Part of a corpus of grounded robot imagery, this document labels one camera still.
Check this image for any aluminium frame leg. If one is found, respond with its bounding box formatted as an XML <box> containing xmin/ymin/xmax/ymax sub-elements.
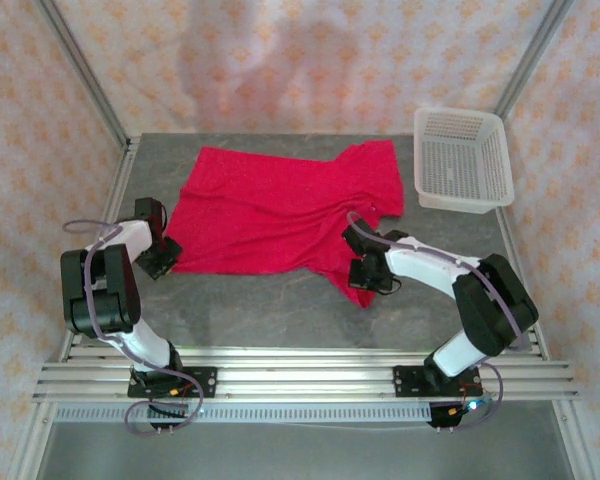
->
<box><xmin>552</xmin><ymin>399</ymin><xmax>600</xmax><ymax>480</ymax></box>
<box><xmin>7</xmin><ymin>399</ymin><xmax>56</xmax><ymax>480</ymax></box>

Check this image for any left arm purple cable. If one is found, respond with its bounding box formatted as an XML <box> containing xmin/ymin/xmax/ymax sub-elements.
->
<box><xmin>61</xmin><ymin>218</ymin><xmax>205</xmax><ymax>437</ymax></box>

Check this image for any aluminium table side rail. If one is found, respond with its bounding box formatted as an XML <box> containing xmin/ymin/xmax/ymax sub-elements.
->
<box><xmin>494</xmin><ymin>207</ymin><xmax>551</xmax><ymax>361</ymax></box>
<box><xmin>57</xmin><ymin>137</ymin><xmax>141</xmax><ymax>361</ymax></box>

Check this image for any aluminium frame post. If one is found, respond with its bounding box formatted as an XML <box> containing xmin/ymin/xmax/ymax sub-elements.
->
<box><xmin>493</xmin><ymin>0</ymin><xmax>576</xmax><ymax>120</ymax></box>
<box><xmin>33</xmin><ymin>0</ymin><xmax>134</xmax><ymax>151</ymax></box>

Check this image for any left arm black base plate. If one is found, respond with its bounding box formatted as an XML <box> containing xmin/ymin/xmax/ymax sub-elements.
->
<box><xmin>127</xmin><ymin>364</ymin><xmax>219</xmax><ymax>400</ymax></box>

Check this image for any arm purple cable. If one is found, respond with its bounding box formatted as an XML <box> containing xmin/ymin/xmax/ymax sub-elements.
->
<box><xmin>346</xmin><ymin>210</ymin><xmax>531</xmax><ymax>434</ymax></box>
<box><xmin>61</xmin><ymin>218</ymin><xmax>205</xmax><ymax>437</ymax></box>

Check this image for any black controller board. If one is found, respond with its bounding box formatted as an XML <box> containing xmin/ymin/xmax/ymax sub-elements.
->
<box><xmin>427</xmin><ymin>397</ymin><xmax>494</xmax><ymax>432</ymax></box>
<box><xmin>147</xmin><ymin>401</ymin><xmax>191</xmax><ymax>432</ymax></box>

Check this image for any white orange-patterned curtain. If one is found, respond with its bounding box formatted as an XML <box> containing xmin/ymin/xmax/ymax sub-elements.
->
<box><xmin>0</xmin><ymin>0</ymin><xmax>600</xmax><ymax>480</ymax></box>

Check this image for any grey slotted cable duct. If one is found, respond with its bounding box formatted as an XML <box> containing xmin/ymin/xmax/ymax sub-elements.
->
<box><xmin>52</xmin><ymin>402</ymin><xmax>434</xmax><ymax>425</ymax></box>

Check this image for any red t-shirt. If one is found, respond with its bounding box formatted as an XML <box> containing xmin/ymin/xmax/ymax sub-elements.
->
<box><xmin>165</xmin><ymin>139</ymin><xmax>406</xmax><ymax>310</ymax></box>

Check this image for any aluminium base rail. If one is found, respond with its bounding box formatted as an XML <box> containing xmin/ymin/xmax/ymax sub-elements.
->
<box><xmin>32</xmin><ymin>347</ymin><xmax>579</xmax><ymax>401</ymax></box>

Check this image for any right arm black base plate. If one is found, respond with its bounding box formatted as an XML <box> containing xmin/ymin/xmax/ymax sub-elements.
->
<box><xmin>392</xmin><ymin>363</ymin><xmax>484</xmax><ymax>400</ymax></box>

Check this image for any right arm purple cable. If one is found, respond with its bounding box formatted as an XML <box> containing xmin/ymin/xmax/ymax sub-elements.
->
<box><xmin>346</xmin><ymin>210</ymin><xmax>531</xmax><ymax>434</ymax></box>

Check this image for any white plastic perforated basket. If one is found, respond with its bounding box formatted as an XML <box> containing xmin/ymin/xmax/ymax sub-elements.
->
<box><xmin>412</xmin><ymin>106</ymin><xmax>516</xmax><ymax>216</ymax></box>

